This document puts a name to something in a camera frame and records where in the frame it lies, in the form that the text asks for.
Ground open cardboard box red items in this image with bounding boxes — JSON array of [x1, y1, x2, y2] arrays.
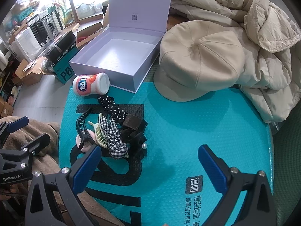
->
[[75, 22, 104, 50]]

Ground black white gingham scrunchie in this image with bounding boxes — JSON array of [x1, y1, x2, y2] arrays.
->
[[100, 116, 128, 159]]

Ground white storage bin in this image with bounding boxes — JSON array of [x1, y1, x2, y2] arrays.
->
[[10, 28, 41, 62]]

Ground teal Poizon cardboard box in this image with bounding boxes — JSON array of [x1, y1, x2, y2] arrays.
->
[[52, 43, 78, 84]]

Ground black box with strap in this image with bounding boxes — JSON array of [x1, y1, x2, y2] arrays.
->
[[44, 31, 76, 62]]

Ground black hair claw clip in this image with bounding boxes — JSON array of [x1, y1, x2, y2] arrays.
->
[[76, 105, 96, 144]]

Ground teal bubble mailer bag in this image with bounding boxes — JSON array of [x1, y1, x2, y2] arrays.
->
[[58, 82, 275, 226]]

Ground pink white plastic bottle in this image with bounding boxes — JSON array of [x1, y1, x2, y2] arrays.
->
[[72, 73, 110, 96]]

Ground beige newsboy cap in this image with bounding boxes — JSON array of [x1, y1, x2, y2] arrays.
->
[[154, 21, 245, 102]]

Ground cream hair claw clip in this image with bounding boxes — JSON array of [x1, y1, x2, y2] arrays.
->
[[88, 113, 107, 149]]

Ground black mesh bow with pearl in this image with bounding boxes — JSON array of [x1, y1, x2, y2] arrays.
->
[[120, 128, 147, 157]]

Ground lavender open gift box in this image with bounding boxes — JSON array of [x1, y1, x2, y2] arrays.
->
[[69, 0, 171, 93]]

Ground black polka dot scrunchie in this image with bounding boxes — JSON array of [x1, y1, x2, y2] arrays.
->
[[97, 95, 128, 125]]

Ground brown cardboard box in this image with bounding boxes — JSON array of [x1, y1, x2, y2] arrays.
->
[[15, 57, 47, 86]]

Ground beige puffer jacket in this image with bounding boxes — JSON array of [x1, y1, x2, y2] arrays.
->
[[170, 0, 300, 123]]

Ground black velvet hair band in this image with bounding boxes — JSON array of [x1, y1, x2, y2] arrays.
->
[[122, 114, 147, 132]]

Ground pink round compact case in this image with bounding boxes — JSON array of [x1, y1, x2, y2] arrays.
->
[[75, 135, 91, 153]]

